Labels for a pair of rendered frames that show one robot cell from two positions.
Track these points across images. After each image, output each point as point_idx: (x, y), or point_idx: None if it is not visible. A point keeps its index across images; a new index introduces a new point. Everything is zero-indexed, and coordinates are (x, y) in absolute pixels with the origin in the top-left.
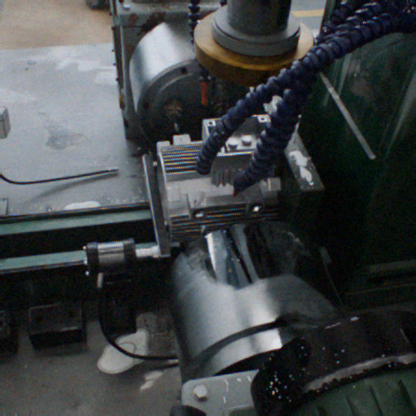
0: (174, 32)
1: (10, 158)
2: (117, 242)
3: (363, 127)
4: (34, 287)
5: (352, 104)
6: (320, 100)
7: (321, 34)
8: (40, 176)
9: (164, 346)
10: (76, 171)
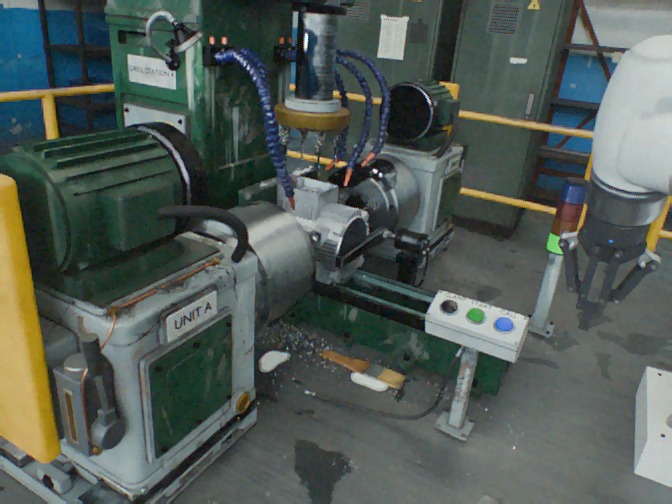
0: (246, 221)
1: (405, 476)
2: (407, 233)
3: (262, 149)
4: None
5: (250, 150)
6: (227, 182)
7: (336, 67)
8: (385, 432)
9: None
10: (344, 416)
